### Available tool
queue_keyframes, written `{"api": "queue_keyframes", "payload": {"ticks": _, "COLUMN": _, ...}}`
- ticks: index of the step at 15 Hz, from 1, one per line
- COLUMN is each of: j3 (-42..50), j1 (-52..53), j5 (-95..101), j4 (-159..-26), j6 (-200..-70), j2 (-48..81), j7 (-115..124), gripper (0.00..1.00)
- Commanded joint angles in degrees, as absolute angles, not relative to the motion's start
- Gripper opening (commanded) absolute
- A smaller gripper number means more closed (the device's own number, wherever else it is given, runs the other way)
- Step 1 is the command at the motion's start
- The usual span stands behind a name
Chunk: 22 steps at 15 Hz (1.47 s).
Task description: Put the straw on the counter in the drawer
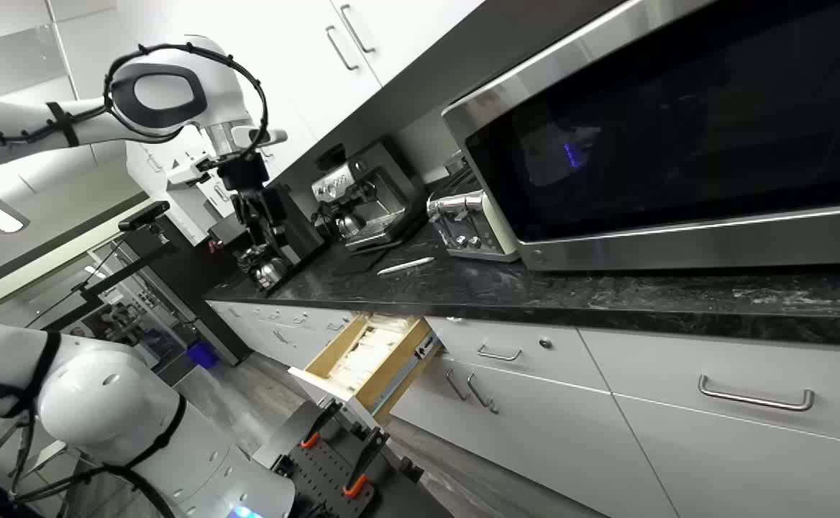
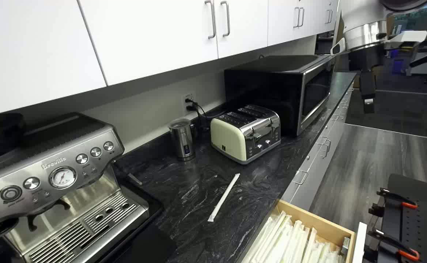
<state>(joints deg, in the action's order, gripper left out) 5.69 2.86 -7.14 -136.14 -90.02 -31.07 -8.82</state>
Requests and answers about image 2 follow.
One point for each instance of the black orange clamp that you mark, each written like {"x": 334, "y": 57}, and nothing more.
{"x": 401, "y": 250}
{"x": 391, "y": 199}

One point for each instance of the open wooden drawer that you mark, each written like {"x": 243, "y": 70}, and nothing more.
{"x": 352, "y": 243}

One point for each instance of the white cabinet door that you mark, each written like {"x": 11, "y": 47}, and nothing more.
{"x": 46, "y": 53}
{"x": 138, "y": 38}
{"x": 242, "y": 25}

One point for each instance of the grey lower drawer fronts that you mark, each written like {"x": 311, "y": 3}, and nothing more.
{"x": 311, "y": 174}

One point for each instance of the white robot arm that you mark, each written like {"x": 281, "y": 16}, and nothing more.
{"x": 366, "y": 37}

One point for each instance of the white paper-wrapped straw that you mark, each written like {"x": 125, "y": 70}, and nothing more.
{"x": 211, "y": 219}

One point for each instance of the black orange clamp lower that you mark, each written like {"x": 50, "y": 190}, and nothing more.
{"x": 401, "y": 250}

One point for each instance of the white upper cabinet right door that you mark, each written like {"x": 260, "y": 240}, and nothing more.
{"x": 242, "y": 25}

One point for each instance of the cream and chrome toaster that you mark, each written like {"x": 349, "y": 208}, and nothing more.
{"x": 246, "y": 133}

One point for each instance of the stainless steel espresso machine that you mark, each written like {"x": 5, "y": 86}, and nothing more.
{"x": 64, "y": 199}

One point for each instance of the white upper cabinet left door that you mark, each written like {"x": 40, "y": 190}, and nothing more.
{"x": 46, "y": 53}

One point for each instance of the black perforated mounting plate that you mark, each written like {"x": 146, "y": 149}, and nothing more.
{"x": 407, "y": 225}

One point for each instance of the black orange clamp upper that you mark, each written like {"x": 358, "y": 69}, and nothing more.
{"x": 391, "y": 199}

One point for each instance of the black stainless microwave oven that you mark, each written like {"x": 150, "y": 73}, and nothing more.
{"x": 296, "y": 86}

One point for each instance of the far white upper cabinet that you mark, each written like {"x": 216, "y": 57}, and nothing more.
{"x": 295, "y": 19}

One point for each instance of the white straws in drawer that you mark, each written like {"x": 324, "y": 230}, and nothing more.
{"x": 289, "y": 240}

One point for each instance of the white upper cabinet middle door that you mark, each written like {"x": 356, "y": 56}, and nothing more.
{"x": 138, "y": 38}

